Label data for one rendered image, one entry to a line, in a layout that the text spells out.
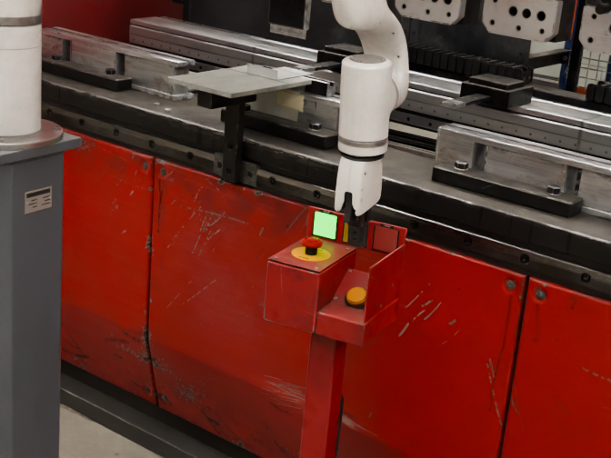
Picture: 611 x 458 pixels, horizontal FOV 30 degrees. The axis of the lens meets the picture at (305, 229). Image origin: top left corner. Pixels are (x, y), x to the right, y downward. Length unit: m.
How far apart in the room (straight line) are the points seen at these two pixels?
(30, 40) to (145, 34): 1.37
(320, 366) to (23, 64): 0.77
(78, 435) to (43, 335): 1.07
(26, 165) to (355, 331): 0.63
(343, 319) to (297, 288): 0.10
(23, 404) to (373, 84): 0.80
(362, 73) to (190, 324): 1.03
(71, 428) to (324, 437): 1.05
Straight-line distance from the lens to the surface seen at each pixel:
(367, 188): 1.93
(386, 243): 2.10
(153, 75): 2.81
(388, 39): 1.94
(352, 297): 2.05
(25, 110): 1.85
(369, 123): 1.88
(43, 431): 2.06
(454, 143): 2.30
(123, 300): 2.86
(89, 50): 2.97
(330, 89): 2.49
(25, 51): 1.84
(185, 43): 3.09
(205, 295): 2.64
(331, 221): 2.13
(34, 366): 1.99
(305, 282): 2.01
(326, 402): 2.14
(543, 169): 2.22
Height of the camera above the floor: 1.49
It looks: 19 degrees down
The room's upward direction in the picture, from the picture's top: 5 degrees clockwise
